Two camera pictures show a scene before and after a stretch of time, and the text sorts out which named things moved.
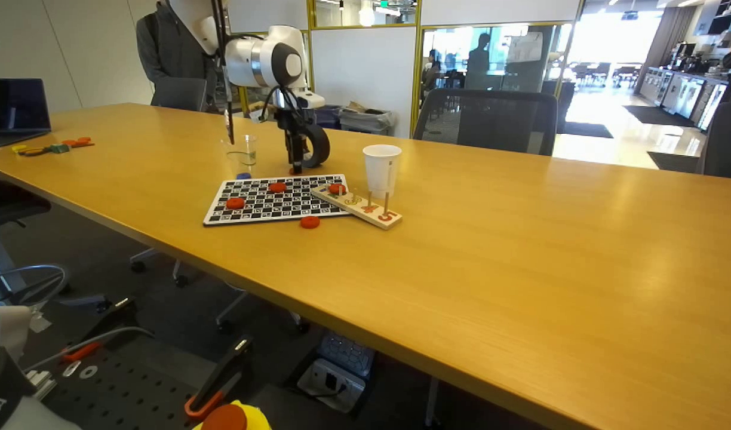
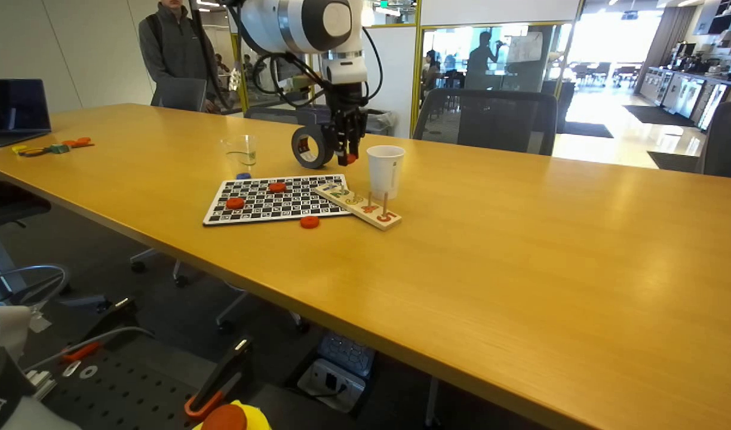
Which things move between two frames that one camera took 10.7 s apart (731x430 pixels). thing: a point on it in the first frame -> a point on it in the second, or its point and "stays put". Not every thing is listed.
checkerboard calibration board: [266, 199] stays put
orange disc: [308, 222] stays put
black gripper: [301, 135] -> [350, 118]
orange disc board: [280, 187] stays put
